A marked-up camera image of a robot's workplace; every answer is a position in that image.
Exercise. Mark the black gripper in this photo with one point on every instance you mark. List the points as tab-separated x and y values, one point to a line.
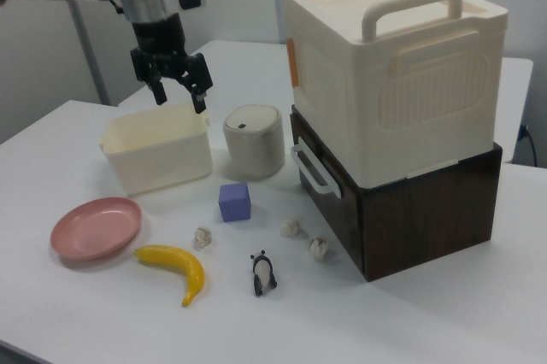
158	39

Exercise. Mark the purple cube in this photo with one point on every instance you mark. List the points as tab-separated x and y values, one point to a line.
234	206

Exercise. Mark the pink plate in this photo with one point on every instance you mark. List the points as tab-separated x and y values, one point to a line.
96	229

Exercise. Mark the cream open plastic bin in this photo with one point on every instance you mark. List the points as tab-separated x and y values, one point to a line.
158	159

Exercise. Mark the small cream lidded trash can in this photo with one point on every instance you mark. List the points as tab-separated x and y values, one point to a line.
252	146

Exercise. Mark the crumpled white paper ball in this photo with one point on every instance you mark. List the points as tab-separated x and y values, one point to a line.
290	227
318	248
203	238

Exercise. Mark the yellow toy banana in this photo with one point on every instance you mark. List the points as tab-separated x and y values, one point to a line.
179	259

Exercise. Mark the panda figurine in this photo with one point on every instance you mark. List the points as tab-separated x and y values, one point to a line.
261	272

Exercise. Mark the dark brown drawer cabinet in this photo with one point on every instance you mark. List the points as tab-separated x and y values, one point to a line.
427	227

